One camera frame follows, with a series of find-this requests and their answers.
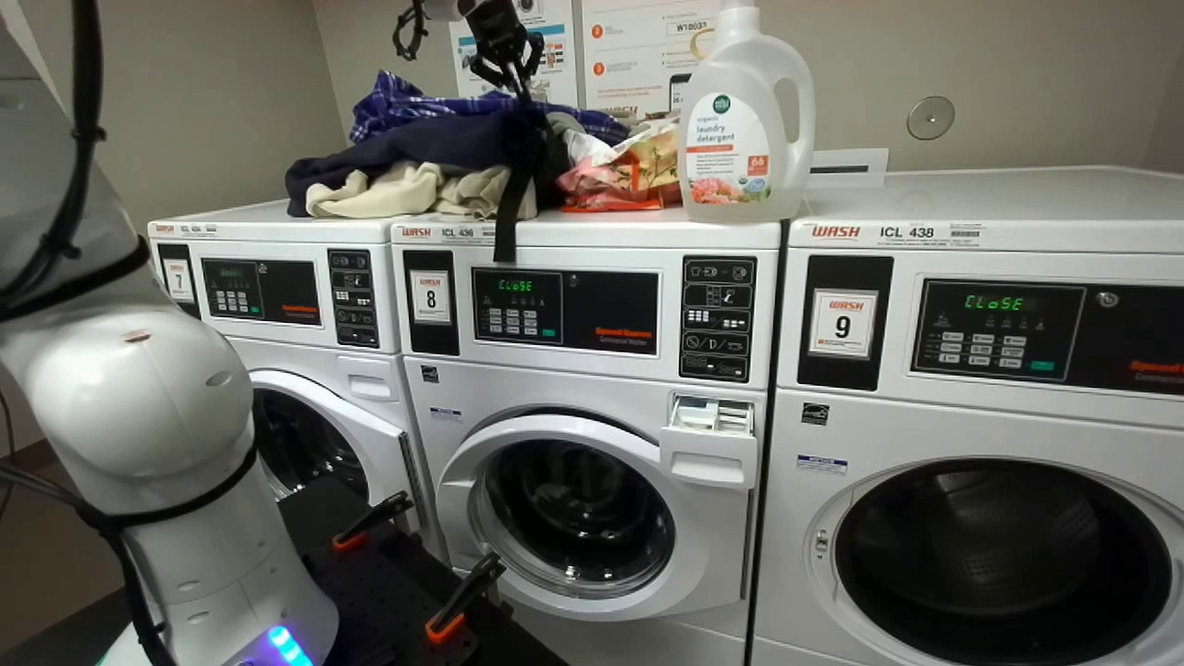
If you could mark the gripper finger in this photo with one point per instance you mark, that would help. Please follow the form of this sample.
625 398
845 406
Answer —
495 72
536 55

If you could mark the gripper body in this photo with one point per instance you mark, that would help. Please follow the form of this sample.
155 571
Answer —
497 23

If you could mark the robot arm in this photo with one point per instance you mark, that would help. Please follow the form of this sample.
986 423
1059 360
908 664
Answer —
139 398

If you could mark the blue plaid shirt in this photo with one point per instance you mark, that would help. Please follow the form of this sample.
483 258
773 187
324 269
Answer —
398 102

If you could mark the dark navy garment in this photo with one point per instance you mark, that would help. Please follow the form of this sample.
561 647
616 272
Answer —
416 143

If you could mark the cream cloth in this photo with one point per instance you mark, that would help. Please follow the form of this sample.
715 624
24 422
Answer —
407 190

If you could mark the pink floral bag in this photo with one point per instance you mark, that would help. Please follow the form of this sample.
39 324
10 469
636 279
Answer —
620 176

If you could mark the white laundry detergent bottle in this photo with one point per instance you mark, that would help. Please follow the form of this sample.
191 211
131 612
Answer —
740 139

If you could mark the white washing machine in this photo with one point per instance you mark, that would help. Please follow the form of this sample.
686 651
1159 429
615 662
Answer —
296 305
980 416
592 370

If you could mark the white card slot box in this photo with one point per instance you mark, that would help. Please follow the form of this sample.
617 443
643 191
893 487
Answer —
846 171

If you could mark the closed detergent drawer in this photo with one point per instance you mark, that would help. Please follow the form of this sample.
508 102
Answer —
368 379

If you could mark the washing machine door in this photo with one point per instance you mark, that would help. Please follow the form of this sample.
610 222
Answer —
314 435
573 518
999 564

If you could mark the open detergent drawer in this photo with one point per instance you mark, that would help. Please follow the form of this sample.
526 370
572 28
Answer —
708 449

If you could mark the black clamp with orange tips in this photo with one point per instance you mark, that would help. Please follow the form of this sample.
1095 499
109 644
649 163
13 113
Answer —
370 523
465 597

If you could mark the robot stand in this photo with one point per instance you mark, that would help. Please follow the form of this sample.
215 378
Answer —
379 592

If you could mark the wall poster with blue print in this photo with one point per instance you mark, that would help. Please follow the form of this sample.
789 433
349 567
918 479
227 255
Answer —
560 55

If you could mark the wall poster with orange print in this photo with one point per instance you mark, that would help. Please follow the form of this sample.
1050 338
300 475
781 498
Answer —
638 55

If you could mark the round metal wall plate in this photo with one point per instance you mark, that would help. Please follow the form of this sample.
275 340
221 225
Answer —
931 117

